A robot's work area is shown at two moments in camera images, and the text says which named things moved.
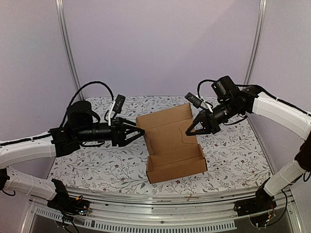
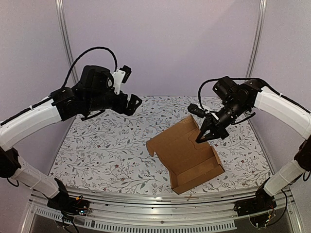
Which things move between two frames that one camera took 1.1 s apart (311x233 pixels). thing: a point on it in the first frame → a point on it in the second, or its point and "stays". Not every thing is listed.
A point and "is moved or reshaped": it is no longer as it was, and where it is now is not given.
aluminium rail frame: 119,212 stays
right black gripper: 209,121 → 215,126
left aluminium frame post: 60,13 stays
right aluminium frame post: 260,31 stays
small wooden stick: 190,197 stays
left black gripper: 117,125 → 130,107
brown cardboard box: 172,153 is moved or reshaped
